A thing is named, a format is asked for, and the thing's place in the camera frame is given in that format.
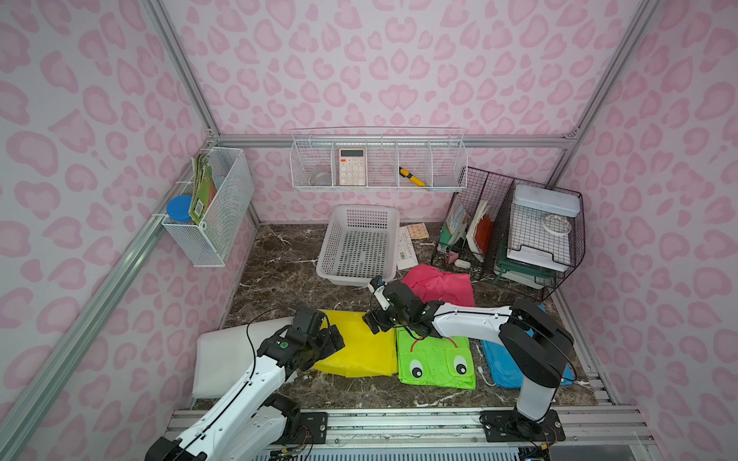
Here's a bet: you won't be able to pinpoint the yellow raincoat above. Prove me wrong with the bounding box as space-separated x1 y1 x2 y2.
313 310 398 378

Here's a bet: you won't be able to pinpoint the black wire rack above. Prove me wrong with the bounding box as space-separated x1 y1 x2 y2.
430 167 586 302

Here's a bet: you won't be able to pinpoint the white plastic lidded box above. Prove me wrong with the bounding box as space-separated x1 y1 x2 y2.
507 184 582 273

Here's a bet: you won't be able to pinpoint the pink folded raincoat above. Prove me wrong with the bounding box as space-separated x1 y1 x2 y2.
402 265 476 307

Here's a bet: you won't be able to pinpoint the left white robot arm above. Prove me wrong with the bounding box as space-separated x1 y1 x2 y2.
145 308 345 460

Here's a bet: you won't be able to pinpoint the white wire wall shelf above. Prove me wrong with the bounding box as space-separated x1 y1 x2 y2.
289 126 468 192

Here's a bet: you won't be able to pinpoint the green booklets in basket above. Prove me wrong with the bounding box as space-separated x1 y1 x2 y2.
189 154 217 225

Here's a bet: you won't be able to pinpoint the blue raincoat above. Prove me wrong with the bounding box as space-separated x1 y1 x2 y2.
482 299 576 389

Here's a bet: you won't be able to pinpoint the clear tape roll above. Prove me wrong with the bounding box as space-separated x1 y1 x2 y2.
541 214 574 236

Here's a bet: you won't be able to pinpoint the green frog folded raincoat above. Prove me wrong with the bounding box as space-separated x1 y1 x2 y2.
397 330 477 390

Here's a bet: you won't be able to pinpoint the white calculator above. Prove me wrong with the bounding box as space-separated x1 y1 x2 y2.
338 148 367 186

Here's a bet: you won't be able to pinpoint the tan patterned card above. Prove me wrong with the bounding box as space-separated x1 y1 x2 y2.
407 223 430 240

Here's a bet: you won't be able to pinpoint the white perforated plastic basket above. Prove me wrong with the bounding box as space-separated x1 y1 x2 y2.
316 205 400 286

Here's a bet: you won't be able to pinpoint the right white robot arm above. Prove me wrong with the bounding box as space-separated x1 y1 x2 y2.
363 277 574 424

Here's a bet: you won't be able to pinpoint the aluminium corner frame post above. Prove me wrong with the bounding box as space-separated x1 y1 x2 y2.
141 0 221 140

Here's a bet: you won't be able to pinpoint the books in black rack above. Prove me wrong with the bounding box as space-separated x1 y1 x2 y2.
437 196 494 263

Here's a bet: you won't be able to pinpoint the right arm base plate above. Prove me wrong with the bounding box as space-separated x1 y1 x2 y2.
479 409 567 445

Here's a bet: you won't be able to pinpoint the white paper sheet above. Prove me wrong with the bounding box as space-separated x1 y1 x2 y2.
397 226 419 271

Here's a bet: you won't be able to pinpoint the white mesh wall basket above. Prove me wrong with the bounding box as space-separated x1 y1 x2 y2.
163 147 255 268

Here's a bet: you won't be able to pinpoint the blue round lid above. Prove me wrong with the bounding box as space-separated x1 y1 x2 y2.
166 195 192 224

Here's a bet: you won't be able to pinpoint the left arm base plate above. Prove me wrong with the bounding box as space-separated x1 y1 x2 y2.
274 411 329 445

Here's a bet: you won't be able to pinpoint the white raincoat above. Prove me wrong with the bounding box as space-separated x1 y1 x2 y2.
192 317 292 399

